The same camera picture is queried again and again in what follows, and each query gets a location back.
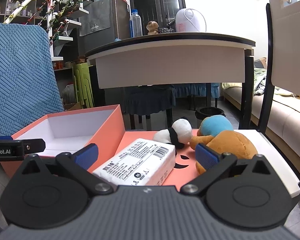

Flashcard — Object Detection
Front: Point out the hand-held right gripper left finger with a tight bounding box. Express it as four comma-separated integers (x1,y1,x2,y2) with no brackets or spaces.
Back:
11,143,114,197

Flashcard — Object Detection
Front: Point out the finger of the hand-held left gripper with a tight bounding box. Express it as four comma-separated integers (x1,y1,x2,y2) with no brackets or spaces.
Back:
22,138,46,153

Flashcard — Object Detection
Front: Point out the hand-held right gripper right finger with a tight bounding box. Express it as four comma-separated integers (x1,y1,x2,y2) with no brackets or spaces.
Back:
181,144,283,196

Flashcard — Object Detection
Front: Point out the blue and orange plush toy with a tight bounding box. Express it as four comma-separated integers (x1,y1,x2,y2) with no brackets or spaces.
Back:
189,115,258,175

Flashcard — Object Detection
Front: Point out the orange cardboard box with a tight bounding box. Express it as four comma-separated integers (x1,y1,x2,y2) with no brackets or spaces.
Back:
0,104,127,178

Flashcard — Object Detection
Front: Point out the panda plush toy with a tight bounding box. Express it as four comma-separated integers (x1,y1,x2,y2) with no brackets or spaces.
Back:
153,118,193,149

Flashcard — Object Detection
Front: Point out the white tissue pack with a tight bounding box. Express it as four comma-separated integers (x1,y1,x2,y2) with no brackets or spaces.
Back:
92,138,177,187

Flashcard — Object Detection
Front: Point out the black round bin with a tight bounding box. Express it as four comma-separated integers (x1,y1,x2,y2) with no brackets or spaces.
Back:
195,107,227,129

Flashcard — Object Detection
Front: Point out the white plastic bag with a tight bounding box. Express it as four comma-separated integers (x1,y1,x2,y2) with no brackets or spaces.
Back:
61,84,77,104

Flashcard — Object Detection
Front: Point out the blue quilted chair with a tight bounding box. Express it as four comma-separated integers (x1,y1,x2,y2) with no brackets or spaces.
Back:
0,23,65,137

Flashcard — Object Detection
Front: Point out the blue frilled cloth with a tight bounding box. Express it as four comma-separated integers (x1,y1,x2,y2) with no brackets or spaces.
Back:
174,82,220,99

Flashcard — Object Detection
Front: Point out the stack of green stools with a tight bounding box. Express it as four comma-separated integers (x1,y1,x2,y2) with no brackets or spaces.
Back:
72,64,95,109

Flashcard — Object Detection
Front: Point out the dark skirted chair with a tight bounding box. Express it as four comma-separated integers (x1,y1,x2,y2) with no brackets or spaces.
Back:
122,85,177,130

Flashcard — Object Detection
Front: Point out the beige sofa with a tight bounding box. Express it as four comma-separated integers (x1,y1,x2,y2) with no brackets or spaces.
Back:
221,81,300,178

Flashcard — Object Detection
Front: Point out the green blanket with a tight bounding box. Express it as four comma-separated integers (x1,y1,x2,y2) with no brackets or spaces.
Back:
254,67,268,95

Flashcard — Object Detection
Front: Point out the black-topped dining table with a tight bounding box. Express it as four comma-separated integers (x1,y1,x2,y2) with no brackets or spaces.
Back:
85,32,256,130

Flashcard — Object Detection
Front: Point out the white staircase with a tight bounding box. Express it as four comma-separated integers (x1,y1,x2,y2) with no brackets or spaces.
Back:
49,0,95,63

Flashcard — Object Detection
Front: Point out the white humidifier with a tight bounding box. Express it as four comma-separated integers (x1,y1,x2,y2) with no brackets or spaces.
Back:
175,8,207,33

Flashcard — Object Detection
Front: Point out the grey cloth with flower print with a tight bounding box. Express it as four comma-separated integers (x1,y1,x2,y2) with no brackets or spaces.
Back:
79,0,113,37

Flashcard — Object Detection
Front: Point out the small brown bear figurine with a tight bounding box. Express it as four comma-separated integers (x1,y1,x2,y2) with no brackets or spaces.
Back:
146,21,159,35

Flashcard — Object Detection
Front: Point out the clear water bottle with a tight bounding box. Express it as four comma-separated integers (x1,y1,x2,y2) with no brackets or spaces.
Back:
129,9,143,38

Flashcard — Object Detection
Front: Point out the brown refrigerator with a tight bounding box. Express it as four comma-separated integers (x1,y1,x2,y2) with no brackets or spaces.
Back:
79,0,130,55

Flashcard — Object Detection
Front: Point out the flower garland handrail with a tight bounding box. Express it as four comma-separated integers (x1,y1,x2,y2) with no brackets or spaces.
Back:
4,0,90,40

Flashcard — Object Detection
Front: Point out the dark glass door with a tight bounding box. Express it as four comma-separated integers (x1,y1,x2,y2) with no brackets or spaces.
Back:
126,0,187,28

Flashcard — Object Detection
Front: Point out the grey wall shelf unit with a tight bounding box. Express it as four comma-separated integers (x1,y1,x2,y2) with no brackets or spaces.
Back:
0,0,49,27

